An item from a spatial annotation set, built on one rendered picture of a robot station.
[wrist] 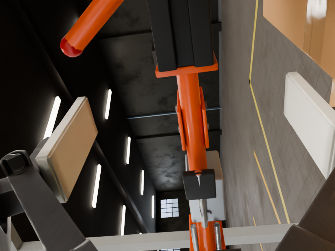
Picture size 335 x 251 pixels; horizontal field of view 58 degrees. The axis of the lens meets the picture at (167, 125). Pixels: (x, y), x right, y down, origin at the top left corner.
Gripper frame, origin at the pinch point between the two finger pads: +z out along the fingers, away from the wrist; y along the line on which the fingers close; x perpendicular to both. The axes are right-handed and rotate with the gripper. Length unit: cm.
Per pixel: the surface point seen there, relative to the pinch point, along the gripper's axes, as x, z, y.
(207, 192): -14.5, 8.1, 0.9
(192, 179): -11.9, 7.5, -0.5
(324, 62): -1.7, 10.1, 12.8
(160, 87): -431, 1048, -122
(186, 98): -4.0, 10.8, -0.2
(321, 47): -0.6, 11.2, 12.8
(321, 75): -97, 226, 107
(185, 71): -0.8, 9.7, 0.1
